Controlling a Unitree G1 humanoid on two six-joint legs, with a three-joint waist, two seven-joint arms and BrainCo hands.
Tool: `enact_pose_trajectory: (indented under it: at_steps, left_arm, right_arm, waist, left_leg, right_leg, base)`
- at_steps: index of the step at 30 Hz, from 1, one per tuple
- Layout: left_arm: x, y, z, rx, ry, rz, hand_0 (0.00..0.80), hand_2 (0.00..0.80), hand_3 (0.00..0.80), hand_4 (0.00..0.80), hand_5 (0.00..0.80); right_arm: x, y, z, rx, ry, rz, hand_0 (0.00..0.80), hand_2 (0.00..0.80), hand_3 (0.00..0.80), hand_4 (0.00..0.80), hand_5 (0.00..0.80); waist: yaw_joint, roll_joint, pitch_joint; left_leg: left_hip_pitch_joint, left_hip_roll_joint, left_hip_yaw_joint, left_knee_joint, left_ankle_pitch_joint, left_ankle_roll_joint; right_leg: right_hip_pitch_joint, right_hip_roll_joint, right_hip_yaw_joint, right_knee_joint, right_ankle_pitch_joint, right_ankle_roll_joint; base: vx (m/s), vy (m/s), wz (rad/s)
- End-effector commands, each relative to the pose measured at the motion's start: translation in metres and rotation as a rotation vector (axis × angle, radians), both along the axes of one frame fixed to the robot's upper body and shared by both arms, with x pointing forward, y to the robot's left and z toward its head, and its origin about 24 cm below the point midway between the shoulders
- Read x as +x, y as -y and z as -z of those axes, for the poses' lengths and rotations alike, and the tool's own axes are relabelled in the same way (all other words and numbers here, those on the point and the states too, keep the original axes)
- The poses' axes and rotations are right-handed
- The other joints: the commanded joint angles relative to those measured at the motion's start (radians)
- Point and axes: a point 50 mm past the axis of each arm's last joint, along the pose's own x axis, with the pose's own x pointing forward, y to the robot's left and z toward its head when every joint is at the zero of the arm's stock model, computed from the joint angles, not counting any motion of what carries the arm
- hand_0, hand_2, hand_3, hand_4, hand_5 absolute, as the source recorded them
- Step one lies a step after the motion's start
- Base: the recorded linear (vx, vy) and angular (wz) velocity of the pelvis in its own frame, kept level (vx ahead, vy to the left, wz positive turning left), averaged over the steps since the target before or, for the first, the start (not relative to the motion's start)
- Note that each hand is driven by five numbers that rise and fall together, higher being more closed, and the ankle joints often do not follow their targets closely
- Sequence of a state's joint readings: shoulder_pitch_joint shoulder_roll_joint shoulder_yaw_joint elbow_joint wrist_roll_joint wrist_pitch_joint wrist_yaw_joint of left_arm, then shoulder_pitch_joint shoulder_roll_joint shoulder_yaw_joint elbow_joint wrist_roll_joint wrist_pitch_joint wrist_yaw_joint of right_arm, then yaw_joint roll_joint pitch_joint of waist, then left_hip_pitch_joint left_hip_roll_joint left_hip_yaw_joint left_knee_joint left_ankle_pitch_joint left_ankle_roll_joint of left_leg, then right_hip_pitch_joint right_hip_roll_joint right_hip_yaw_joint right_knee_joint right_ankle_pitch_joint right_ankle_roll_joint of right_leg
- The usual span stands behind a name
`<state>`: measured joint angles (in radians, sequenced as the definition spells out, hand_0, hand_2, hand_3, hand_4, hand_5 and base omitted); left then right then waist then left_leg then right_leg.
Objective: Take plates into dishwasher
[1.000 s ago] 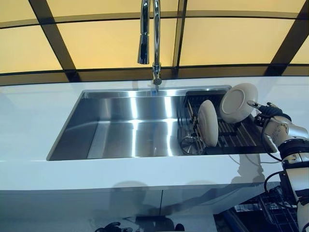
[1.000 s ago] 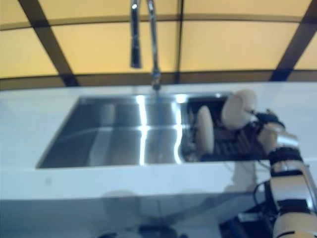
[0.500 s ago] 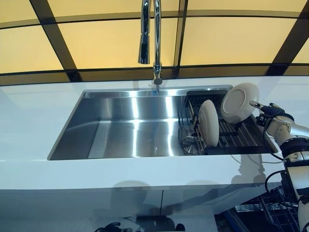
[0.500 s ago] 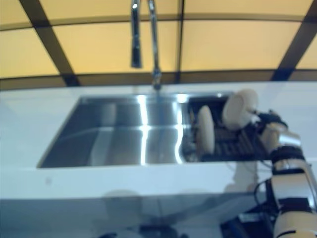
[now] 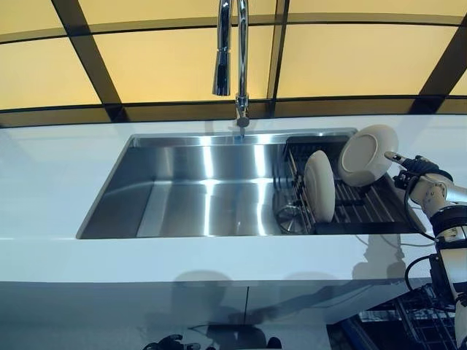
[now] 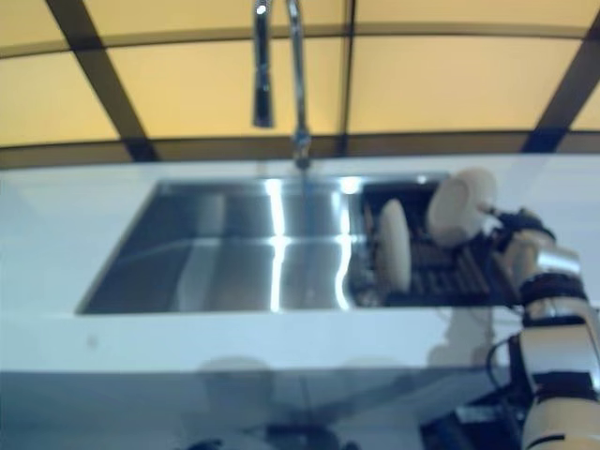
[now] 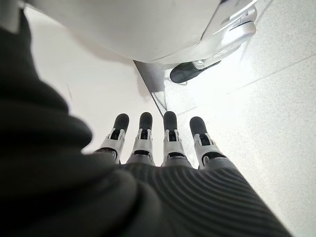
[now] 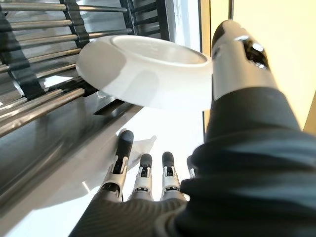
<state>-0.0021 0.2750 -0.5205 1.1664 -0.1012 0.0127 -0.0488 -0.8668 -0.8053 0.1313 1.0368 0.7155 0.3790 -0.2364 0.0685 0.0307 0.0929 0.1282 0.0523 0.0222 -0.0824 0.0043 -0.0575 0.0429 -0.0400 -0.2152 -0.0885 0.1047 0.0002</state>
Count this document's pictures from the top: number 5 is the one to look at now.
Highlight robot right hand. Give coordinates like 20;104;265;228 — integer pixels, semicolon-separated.
384;150;454;190

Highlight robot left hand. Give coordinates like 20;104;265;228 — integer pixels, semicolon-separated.
144;333;193;350

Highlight cream round plate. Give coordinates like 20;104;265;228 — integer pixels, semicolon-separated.
337;124;400;188
304;149;336;223

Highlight white glossy base cabinet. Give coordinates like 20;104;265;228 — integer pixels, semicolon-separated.
0;279;402;350

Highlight black sink drying rack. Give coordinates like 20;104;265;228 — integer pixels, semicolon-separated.
273;133;426;235

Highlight round steel sink strainer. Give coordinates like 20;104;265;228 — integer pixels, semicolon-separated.
274;203;311;234

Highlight stainless steel sink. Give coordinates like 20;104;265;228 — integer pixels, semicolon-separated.
75;127;426;241

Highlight chrome gooseneck faucet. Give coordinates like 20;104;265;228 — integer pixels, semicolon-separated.
211;0;252;128

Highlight dark framed yellow window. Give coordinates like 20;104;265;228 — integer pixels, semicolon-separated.
0;0;467;127

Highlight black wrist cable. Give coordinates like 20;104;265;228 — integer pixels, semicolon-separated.
403;178;467;292

